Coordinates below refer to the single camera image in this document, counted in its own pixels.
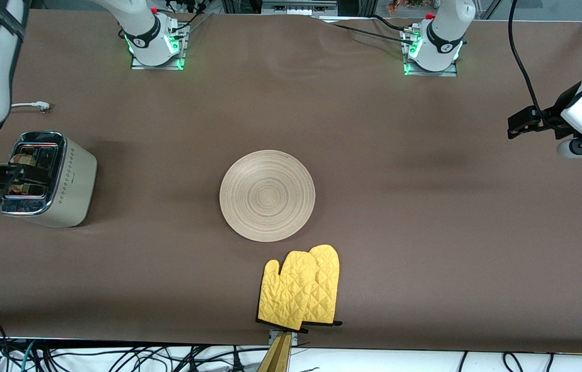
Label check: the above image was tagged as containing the small metal bracket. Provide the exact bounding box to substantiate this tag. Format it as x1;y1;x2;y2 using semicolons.
269;329;299;347

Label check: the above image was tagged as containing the beige chrome two-slot toaster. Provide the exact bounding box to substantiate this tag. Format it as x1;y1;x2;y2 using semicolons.
0;130;98;228

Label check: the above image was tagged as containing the yellow quilted oven mitt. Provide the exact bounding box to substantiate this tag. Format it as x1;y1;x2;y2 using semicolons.
256;251;319;332
304;244;343;327

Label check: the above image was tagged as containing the thick black hanging cable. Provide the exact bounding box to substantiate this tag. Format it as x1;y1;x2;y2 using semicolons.
507;0;555;127

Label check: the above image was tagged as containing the brown table cover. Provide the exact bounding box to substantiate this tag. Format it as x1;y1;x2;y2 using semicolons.
0;8;582;357

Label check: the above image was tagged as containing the round light wooden plate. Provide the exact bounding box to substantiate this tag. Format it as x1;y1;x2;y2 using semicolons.
219;150;316;243

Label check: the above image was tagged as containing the teal cable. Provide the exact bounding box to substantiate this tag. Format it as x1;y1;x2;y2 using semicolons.
21;340;37;372

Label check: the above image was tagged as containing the slice of brown bread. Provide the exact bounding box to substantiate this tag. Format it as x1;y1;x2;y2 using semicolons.
9;151;38;196

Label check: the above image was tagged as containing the grey equipment box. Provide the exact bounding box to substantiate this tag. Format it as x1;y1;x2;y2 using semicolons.
261;0;338;15

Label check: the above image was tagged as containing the wooden beam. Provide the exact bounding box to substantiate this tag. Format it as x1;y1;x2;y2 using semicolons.
257;332;292;372

